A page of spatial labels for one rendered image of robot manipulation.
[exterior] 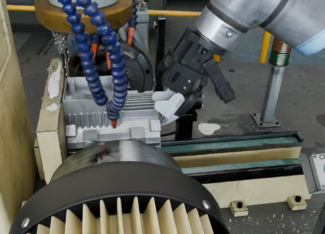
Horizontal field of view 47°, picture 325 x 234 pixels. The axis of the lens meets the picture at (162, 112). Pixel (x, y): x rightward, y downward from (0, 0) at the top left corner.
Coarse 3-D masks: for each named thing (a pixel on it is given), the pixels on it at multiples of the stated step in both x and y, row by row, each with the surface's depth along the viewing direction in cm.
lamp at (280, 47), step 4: (276, 40) 113; (280, 40) 112; (272, 44) 116; (276, 44) 114; (280, 44) 113; (284, 44) 112; (272, 48) 116; (276, 48) 114; (280, 48) 113; (284, 48) 113; (288, 48) 113; (280, 52) 114; (284, 52) 114
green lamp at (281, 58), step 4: (272, 52) 116; (276, 52) 115; (288, 52) 114; (272, 56) 116; (276, 56) 115; (280, 56) 115; (284, 56) 115; (288, 56) 115; (272, 60) 117; (276, 60) 116; (280, 60) 115; (284, 60) 115; (288, 60) 117; (276, 64) 116; (280, 64) 116; (284, 64) 116
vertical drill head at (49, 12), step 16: (48, 0) 66; (96, 0) 64; (112, 0) 66; (128, 0) 69; (48, 16) 63; (64, 16) 62; (112, 16) 64; (128, 16) 68; (64, 32) 64; (96, 32) 64; (64, 48) 69; (64, 64) 72
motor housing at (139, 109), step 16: (128, 96) 84; (144, 96) 84; (128, 112) 80; (144, 112) 81; (80, 128) 79; (96, 128) 79; (112, 128) 80; (128, 128) 80; (144, 128) 80; (80, 144) 78; (160, 144) 81
